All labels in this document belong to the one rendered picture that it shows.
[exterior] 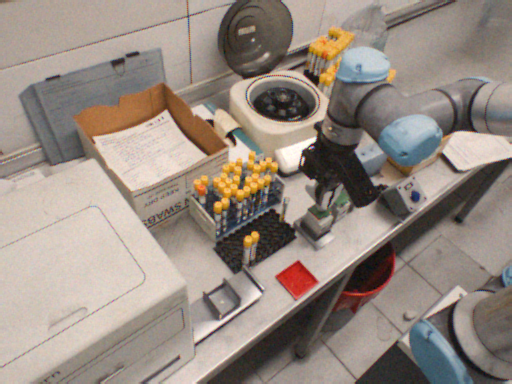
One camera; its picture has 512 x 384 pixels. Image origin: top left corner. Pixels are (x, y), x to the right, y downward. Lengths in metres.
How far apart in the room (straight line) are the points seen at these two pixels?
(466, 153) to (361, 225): 0.43
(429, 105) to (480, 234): 1.82
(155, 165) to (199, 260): 0.25
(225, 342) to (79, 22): 0.73
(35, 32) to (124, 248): 0.56
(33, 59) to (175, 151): 0.35
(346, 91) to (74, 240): 0.45
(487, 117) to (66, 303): 0.60
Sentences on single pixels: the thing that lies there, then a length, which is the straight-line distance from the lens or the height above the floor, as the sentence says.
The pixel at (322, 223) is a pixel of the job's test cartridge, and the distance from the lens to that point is 0.89.
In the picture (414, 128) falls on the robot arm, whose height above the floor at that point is 1.30.
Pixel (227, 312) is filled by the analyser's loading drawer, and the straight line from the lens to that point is 0.79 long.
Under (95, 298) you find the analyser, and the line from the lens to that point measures 0.54.
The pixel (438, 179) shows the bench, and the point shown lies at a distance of 1.20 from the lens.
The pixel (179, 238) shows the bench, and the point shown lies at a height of 0.88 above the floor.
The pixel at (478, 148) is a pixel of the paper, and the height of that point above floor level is 0.89.
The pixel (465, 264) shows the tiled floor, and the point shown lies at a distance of 2.25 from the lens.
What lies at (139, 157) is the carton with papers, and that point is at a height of 0.94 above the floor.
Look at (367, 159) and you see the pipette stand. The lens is 1.02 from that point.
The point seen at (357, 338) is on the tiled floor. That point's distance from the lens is 1.85.
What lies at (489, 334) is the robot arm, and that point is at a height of 1.18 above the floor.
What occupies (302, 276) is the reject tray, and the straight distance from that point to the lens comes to 0.89.
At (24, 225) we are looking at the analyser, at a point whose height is 1.17.
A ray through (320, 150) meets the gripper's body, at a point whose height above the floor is 1.12.
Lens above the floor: 1.65
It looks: 51 degrees down
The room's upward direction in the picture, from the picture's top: 7 degrees clockwise
